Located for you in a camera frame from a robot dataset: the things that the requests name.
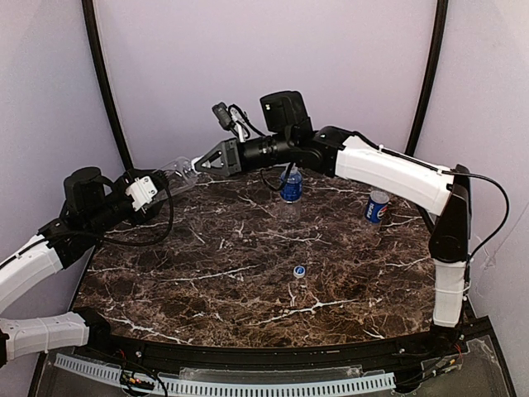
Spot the pepsi label bottle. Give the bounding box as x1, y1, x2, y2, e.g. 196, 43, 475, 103
364, 189, 390, 227

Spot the white blue bottle cap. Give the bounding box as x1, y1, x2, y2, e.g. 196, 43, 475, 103
293, 265, 307, 279

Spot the black left corner post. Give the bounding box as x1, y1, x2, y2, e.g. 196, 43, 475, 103
81, 0, 134, 170

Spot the clear unlabeled plastic bottle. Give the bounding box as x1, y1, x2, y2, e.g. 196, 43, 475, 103
150, 156, 198, 205

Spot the small circuit board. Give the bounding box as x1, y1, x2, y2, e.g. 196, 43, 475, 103
119, 371, 154, 391

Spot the black front table rail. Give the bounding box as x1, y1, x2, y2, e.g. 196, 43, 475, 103
84, 332, 450, 372

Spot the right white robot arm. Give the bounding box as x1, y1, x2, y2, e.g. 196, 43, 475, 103
193, 91, 471, 328

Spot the blue label water bottle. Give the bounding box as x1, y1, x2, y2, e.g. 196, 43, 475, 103
279, 165, 303, 222

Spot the black left camera cable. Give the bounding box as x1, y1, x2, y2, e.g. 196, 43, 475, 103
98, 177, 175, 248

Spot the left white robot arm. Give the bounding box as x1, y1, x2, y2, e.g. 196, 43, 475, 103
1, 166, 169, 364

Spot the white slotted cable duct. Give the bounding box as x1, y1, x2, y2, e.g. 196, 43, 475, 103
54, 353, 396, 396

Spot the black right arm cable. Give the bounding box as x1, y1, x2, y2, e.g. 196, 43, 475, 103
454, 173, 512, 261

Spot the black right corner post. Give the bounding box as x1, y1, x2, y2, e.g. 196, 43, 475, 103
404, 0, 449, 156

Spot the black corner post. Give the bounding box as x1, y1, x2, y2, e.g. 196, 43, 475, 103
404, 0, 449, 156
81, 0, 134, 170

